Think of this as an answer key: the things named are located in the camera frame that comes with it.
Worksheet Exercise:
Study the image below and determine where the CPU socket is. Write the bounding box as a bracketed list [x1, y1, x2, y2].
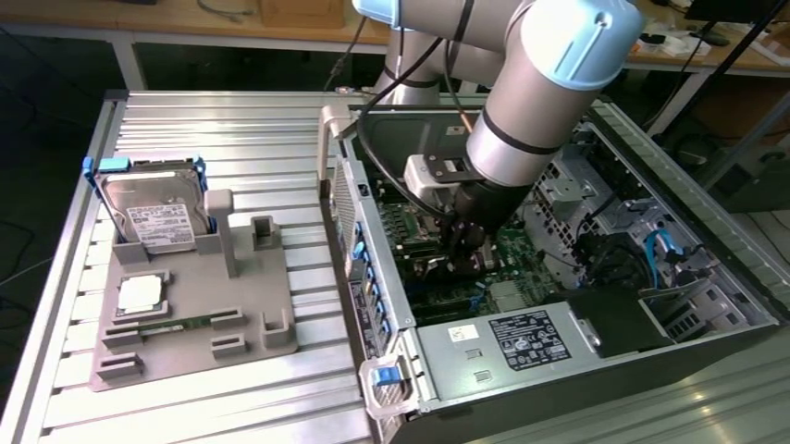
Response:
[413, 210, 448, 242]

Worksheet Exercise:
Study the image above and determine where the green motherboard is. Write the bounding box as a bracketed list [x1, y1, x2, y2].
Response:
[378, 196, 581, 325]

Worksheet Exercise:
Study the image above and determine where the blue disk wire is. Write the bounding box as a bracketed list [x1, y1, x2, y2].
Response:
[643, 228, 687, 290]

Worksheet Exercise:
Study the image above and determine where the silver metal disk bay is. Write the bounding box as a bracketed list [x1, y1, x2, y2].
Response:
[527, 150, 619, 289]

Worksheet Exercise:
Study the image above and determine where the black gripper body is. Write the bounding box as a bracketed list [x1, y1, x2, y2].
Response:
[452, 179, 533, 235]

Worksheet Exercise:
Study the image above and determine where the wooden desk with white legs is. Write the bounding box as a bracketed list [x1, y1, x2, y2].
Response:
[0, 0, 790, 140]

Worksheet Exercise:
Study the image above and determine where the green RAM stick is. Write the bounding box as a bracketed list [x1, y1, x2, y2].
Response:
[138, 315, 214, 332]

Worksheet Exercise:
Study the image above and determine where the silver CPU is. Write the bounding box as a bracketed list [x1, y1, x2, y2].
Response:
[117, 276, 169, 315]

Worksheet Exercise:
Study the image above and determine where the hanging black cable with plug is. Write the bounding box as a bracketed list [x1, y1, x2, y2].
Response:
[330, 17, 366, 93]

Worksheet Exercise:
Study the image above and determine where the hard disk in blue caddy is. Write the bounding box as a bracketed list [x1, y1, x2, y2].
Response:
[81, 155, 209, 255]

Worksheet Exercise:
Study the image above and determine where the orange and white clutter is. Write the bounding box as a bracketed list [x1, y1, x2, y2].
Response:
[633, 31, 705, 57]

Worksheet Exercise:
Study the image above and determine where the open black PC case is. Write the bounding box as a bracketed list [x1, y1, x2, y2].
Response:
[317, 104, 790, 444]

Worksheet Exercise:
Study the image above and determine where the graphics card with silver bracket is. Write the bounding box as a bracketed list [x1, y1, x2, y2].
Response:
[403, 255, 495, 300]

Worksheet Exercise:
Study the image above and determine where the slanted black pole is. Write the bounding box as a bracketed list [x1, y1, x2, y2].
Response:
[640, 0, 783, 136]

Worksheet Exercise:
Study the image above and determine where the black plastic air duct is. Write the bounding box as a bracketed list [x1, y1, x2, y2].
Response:
[547, 285, 675, 360]

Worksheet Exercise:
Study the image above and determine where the black computer tower on floor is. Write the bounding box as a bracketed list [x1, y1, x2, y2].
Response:
[707, 150, 790, 215]

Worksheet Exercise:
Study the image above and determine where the black installed RAM stick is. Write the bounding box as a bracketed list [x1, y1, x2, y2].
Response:
[400, 243, 451, 267]

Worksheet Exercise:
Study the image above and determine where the black monitor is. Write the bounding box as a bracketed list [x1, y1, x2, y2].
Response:
[683, 0, 790, 47]

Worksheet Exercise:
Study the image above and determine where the grey power supply unit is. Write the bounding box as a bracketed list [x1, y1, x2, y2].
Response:
[416, 302, 603, 401]

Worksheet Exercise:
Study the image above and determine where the silver chipset heat sink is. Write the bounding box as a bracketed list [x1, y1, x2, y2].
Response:
[489, 281, 539, 312]

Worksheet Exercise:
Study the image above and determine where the grey plastic parts rack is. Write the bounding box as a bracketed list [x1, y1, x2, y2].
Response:
[89, 187, 301, 394]

